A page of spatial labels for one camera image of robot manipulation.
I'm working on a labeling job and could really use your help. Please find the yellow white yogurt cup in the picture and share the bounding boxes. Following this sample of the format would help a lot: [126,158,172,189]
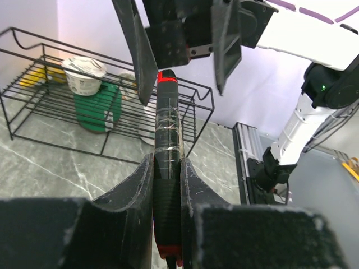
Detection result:
[118,72,138,101]

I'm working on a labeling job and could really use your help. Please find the green lidded container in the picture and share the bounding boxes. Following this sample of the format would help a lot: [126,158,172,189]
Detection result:
[74,82,122,133]

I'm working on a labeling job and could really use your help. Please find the yellow chips bag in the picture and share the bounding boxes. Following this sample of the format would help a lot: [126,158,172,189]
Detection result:
[19,67,67,87]

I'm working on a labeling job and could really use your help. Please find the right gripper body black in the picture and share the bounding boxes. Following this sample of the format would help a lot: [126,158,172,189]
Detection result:
[143,1,277,67]

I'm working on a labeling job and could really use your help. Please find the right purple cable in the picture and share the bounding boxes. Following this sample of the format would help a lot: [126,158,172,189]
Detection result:
[266,0,359,25]

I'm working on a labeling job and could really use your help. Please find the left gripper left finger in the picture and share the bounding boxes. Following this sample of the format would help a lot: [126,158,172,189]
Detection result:
[1,154,154,268]

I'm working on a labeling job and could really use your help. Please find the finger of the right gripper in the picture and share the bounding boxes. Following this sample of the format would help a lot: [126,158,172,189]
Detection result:
[211,1,242,95]
[112,0,158,106]

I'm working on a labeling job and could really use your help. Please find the aluminium rail frame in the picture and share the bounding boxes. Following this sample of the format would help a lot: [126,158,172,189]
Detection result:
[232,123,284,205]

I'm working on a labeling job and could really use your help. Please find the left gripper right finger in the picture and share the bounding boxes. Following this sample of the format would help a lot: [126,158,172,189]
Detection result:
[181,158,348,268]

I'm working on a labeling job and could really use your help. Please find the black wire basket rack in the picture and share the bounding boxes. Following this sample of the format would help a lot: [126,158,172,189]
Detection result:
[0,27,214,165]

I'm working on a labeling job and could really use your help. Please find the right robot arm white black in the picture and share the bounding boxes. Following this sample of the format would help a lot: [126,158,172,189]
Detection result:
[113,1,358,191]

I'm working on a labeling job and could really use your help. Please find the white yogurt cup in rack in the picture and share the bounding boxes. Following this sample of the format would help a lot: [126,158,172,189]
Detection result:
[61,56,107,96]

